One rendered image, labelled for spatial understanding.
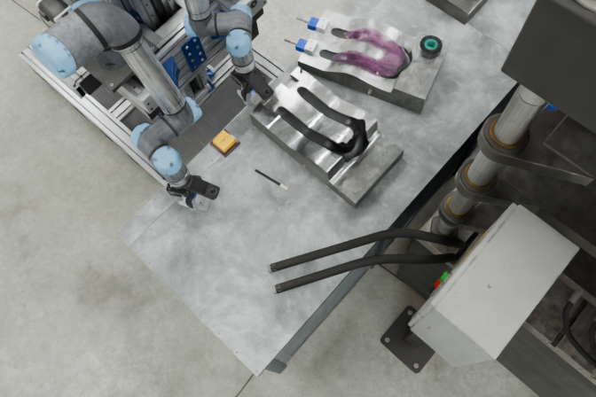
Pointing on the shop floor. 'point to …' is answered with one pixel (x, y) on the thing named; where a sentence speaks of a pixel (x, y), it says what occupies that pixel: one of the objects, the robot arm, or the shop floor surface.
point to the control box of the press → (483, 294)
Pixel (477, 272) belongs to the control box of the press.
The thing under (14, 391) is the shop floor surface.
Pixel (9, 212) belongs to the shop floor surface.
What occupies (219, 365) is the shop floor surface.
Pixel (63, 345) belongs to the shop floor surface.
